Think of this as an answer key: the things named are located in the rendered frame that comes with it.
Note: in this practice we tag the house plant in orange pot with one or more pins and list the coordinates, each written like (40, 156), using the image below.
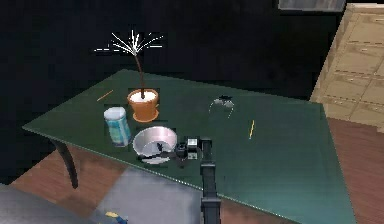
(143, 103)

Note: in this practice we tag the blue and white can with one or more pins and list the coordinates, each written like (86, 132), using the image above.
(117, 128)

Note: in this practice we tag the grey window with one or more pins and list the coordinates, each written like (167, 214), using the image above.
(311, 4)

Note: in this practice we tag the blue and yellow object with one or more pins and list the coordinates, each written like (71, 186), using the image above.
(116, 217)

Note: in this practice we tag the orange pencil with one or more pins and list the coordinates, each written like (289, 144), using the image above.
(105, 95)

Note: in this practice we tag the beige cupboard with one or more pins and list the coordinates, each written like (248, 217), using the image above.
(356, 66)

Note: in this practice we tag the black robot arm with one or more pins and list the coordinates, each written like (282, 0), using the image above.
(210, 186)

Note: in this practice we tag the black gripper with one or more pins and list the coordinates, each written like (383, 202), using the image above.
(181, 150)

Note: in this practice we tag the yellow pencil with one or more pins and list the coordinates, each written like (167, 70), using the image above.
(252, 129)

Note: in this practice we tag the white round bowl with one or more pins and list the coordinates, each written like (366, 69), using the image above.
(151, 135)

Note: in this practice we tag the dark green table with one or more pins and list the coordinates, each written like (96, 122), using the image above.
(266, 160)

